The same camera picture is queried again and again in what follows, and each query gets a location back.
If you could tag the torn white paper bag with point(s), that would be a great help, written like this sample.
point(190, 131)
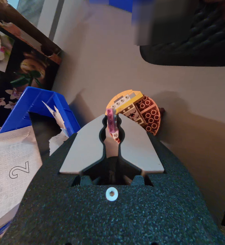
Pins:
point(57, 118)

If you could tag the black mesh chair seat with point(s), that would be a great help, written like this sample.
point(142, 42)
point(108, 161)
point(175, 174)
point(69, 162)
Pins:
point(200, 47)

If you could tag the orchid print lego box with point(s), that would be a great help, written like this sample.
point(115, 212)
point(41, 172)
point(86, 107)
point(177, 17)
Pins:
point(18, 63)

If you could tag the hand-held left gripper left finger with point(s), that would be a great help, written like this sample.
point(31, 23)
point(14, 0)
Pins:
point(83, 151)

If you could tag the lego flower pot model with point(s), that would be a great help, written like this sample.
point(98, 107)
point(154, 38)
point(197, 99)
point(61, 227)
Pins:
point(143, 113)

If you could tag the pink and white lego piece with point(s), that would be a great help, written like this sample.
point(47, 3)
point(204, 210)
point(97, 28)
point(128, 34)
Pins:
point(112, 122)

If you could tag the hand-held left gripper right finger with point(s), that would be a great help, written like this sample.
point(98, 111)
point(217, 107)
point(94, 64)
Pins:
point(139, 151)

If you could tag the white dotted paper bag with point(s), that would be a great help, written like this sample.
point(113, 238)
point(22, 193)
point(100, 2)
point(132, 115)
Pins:
point(13, 162)

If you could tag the blue plastic bin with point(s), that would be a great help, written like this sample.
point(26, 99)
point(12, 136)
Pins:
point(120, 3)
point(34, 99)

